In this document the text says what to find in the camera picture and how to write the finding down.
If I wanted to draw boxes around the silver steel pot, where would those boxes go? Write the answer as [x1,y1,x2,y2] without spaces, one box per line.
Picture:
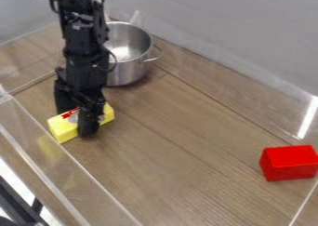
[105,21,162,86]

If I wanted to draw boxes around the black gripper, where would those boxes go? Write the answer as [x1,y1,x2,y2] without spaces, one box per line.
[53,52,110,137]

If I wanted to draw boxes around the yellow butter block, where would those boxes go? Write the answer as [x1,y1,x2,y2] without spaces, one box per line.
[46,104,114,143]

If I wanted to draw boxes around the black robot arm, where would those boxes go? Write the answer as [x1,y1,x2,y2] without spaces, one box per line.
[48,0,110,138]

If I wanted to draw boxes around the clear acrylic enclosure wall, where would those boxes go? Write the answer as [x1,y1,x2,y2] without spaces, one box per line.
[0,0,318,226]

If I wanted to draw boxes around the black cable loop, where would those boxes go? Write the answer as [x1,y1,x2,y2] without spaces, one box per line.
[97,48,118,73]

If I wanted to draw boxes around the red block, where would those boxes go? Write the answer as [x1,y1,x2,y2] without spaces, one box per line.
[259,145,318,181]

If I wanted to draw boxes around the black table frame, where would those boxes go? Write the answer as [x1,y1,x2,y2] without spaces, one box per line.
[0,176,49,226]

